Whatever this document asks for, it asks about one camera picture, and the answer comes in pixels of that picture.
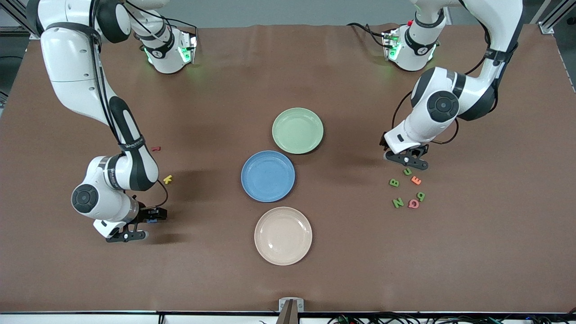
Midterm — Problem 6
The green plate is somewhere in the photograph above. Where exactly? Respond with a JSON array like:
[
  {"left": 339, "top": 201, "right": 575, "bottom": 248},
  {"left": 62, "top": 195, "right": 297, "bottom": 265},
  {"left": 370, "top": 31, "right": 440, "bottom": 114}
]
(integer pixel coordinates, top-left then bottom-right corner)
[{"left": 272, "top": 107, "right": 324, "bottom": 155}]

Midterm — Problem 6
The brown table cover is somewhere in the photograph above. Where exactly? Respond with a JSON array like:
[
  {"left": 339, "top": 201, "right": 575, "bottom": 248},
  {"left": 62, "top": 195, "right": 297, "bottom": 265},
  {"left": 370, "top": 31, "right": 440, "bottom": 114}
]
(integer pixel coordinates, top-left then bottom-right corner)
[{"left": 0, "top": 23, "right": 576, "bottom": 313}]

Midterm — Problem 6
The black arm base cable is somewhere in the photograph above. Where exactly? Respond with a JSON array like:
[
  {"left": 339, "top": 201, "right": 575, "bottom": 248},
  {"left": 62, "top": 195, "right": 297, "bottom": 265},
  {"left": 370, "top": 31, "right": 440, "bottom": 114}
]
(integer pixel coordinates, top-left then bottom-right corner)
[{"left": 346, "top": 22, "right": 388, "bottom": 48}]

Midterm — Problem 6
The beige plate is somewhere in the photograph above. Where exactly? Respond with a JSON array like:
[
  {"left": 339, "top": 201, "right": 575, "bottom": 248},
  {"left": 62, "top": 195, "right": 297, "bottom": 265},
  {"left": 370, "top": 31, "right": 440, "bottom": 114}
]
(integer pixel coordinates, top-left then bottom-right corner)
[{"left": 254, "top": 207, "right": 313, "bottom": 266}]

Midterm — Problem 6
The tangled cable bundle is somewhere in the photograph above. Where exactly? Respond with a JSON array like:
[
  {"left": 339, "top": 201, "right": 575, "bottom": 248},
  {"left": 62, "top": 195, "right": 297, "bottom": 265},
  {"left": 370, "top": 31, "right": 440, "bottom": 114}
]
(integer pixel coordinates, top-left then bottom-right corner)
[{"left": 328, "top": 310, "right": 576, "bottom": 324}]

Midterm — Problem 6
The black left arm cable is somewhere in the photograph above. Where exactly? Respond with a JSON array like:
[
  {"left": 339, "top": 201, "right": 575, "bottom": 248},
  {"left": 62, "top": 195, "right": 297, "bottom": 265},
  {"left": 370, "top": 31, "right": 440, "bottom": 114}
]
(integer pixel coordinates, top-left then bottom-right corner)
[{"left": 391, "top": 18, "right": 518, "bottom": 145}]

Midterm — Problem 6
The blue plate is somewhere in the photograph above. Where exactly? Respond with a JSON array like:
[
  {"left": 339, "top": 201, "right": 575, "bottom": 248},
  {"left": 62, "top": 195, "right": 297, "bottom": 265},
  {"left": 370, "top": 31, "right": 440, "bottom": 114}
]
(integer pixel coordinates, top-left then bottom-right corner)
[{"left": 241, "top": 150, "right": 296, "bottom": 203}]

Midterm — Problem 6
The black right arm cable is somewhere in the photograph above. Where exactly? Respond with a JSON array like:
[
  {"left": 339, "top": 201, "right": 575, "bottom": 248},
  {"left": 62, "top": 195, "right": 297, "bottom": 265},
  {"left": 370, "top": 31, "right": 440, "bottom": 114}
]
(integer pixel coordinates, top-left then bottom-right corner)
[{"left": 88, "top": 0, "right": 169, "bottom": 210}]

